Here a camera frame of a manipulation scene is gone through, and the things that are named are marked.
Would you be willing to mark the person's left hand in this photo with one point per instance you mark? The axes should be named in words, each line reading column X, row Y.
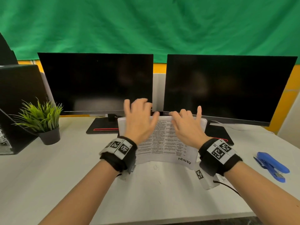
column 138, row 124

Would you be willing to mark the person's right hand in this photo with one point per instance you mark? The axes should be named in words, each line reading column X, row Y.
column 189, row 131

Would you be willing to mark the person's right little finger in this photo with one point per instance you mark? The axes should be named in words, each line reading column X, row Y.
column 199, row 113

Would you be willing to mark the person's left middle finger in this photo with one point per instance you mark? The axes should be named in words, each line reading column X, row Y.
column 143, row 105

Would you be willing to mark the person's right thumb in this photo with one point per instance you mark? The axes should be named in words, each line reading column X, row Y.
column 175, row 118

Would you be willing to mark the person's left little finger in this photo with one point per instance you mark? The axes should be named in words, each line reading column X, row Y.
column 127, row 108

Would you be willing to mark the person's left thumb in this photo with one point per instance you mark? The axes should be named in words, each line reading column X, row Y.
column 155, row 119

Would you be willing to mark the person's left forearm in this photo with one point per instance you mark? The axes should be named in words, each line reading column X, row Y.
column 79, row 199

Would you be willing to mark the person's right forearm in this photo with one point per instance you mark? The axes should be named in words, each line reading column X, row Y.
column 262, row 196

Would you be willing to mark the printed white paper sheet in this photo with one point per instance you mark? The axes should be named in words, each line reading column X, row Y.
column 164, row 142

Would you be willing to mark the black monitor base red stripe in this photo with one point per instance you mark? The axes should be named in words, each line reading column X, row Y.
column 219, row 134
column 103, row 127

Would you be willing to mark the black computer monitor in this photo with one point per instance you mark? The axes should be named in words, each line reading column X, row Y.
column 93, row 81
column 229, row 89

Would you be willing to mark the black wristband with marker tags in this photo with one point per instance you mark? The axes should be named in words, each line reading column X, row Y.
column 119, row 149
column 219, row 154

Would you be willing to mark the green backdrop cloth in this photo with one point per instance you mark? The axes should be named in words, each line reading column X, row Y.
column 150, row 25

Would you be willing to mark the green plant in grey pot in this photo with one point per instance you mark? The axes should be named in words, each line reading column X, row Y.
column 46, row 121

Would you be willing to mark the blue stapler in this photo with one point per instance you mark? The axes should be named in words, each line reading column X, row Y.
column 271, row 165

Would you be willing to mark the black computer tower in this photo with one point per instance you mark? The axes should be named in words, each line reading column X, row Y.
column 18, row 91

